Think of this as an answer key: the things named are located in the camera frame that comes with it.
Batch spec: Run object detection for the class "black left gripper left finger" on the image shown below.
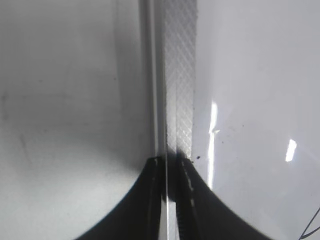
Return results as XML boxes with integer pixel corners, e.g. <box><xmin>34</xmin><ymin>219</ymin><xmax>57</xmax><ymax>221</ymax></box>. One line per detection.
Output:
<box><xmin>79</xmin><ymin>156</ymin><xmax>166</xmax><ymax>240</ymax></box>

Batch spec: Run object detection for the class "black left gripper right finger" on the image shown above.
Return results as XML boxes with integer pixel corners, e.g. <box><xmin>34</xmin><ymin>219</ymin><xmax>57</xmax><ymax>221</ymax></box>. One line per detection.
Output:
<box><xmin>176</xmin><ymin>157</ymin><xmax>269</xmax><ymax>240</ymax></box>

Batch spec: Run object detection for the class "white whiteboard eraser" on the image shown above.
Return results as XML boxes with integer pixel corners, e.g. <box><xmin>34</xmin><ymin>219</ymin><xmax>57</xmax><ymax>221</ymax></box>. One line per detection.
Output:
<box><xmin>139</xmin><ymin>0</ymin><xmax>198</xmax><ymax>240</ymax></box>

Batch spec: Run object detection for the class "white magnetic whiteboard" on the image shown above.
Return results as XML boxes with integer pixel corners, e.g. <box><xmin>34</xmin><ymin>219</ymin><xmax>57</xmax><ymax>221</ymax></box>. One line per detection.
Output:
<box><xmin>0</xmin><ymin>0</ymin><xmax>320</xmax><ymax>240</ymax></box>

